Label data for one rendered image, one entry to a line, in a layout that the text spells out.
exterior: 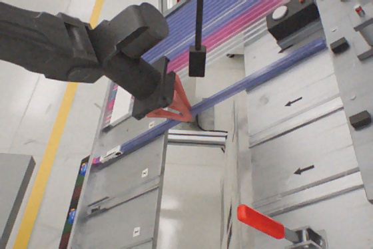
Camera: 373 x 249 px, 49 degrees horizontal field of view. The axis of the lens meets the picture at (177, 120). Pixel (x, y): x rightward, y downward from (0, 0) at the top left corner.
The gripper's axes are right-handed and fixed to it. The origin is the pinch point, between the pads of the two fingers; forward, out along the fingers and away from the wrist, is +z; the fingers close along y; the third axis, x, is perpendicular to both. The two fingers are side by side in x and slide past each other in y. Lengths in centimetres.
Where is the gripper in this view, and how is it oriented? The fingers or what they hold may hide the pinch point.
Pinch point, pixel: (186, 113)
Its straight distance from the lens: 70.7
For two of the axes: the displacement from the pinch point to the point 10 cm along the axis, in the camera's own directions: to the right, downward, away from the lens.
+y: 0.6, -7.7, 6.3
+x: -7.3, 4.0, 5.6
